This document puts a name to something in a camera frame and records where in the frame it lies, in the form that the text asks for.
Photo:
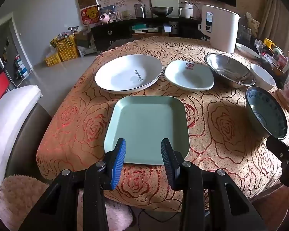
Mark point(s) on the green flat box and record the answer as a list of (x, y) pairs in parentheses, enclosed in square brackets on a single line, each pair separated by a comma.
[(139, 27)]

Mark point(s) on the small white plate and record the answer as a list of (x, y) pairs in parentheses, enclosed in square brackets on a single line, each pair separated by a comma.
[(246, 49)]

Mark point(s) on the dark green box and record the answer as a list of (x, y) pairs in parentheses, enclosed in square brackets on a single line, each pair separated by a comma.
[(84, 39)]

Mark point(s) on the red printed box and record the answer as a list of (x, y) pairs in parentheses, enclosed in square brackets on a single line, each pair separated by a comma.
[(89, 15)]

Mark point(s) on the white padded chair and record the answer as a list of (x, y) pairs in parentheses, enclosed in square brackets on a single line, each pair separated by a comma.
[(12, 115)]

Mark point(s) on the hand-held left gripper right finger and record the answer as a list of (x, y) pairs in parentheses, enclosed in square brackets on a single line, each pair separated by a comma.
[(167, 163)]

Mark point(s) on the white square plate red logo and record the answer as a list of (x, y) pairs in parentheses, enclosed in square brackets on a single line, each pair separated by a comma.
[(187, 77)]

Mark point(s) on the metal utensil holder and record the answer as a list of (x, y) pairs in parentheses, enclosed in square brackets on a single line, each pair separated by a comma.
[(139, 9)]

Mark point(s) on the white flat device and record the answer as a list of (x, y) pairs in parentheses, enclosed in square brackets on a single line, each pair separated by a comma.
[(147, 30)]

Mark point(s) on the large round white plate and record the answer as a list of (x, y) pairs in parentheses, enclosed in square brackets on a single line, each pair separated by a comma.
[(125, 74)]

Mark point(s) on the tape roll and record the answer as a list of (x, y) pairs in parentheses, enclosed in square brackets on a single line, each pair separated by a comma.
[(278, 52)]

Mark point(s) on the green square plate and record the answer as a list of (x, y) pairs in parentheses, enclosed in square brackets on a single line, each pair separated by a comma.
[(147, 120)]

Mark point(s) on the blue patterned bowl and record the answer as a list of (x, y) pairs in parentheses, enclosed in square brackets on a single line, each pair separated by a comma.
[(265, 110)]

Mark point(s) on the blue box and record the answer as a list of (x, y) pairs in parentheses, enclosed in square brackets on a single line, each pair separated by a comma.
[(107, 10)]

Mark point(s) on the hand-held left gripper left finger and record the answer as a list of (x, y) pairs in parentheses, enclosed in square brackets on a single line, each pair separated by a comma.
[(119, 163)]

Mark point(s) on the yellow crate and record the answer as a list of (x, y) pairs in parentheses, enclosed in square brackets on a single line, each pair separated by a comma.
[(68, 54), (66, 43), (52, 59)]

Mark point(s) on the polished steel mixing bowl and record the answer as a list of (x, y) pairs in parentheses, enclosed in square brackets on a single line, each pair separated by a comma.
[(161, 11)]

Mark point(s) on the rose patterned tablecloth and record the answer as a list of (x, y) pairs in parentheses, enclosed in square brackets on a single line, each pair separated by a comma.
[(86, 125)]

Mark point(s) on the stainless steel bowl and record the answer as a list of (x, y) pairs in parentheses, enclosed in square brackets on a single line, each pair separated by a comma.
[(231, 72)]

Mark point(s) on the small white box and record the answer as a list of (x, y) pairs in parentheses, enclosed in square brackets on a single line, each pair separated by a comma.
[(167, 28)]

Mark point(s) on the black sideboard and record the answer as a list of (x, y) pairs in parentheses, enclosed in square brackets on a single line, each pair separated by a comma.
[(115, 32)]

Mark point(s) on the white panel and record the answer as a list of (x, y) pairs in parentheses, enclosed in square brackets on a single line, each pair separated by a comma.
[(163, 3)]

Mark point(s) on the white rice cooker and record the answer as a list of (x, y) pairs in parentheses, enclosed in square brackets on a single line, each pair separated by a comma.
[(186, 9)]

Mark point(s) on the white plastic container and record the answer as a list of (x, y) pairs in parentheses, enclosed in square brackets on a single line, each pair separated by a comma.
[(224, 28)]

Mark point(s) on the red folding chair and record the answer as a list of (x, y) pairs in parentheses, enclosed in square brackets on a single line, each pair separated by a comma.
[(0, 86)]

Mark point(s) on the white basket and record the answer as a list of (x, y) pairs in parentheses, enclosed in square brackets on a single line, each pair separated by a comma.
[(88, 51)]

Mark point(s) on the yellow toy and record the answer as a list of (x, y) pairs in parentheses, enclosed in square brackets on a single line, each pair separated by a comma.
[(269, 43)]

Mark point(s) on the pink fluffy cushion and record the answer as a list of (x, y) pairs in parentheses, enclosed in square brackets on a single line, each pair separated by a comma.
[(19, 197)]

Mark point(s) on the white ceramic bowl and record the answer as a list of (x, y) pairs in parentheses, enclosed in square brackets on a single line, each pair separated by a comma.
[(262, 77)]

